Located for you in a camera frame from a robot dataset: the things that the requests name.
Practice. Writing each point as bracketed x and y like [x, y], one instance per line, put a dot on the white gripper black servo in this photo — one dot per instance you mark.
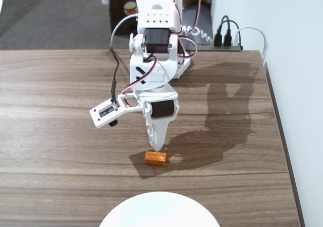
[162, 109]

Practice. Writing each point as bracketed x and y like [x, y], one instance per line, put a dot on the dark bag with white print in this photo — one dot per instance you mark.
[205, 22]

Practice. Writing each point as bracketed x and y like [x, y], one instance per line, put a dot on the orange lego block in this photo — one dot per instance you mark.
[155, 158]

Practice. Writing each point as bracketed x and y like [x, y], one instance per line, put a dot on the wrist camera on white bracket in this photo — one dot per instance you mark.
[106, 112]

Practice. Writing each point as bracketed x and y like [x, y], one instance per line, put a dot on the black power strip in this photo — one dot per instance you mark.
[207, 48]

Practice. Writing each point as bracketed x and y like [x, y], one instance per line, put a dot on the white furniture edge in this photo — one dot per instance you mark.
[1, 7]

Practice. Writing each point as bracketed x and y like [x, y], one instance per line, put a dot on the white round plate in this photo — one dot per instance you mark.
[159, 212]

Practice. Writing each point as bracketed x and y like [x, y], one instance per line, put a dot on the round yellow red sticker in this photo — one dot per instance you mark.
[130, 8]

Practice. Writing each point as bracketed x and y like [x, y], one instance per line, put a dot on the dark cabinet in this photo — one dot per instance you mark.
[118, 0]

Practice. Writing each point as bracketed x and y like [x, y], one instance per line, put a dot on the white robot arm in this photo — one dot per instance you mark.
[156, 17]

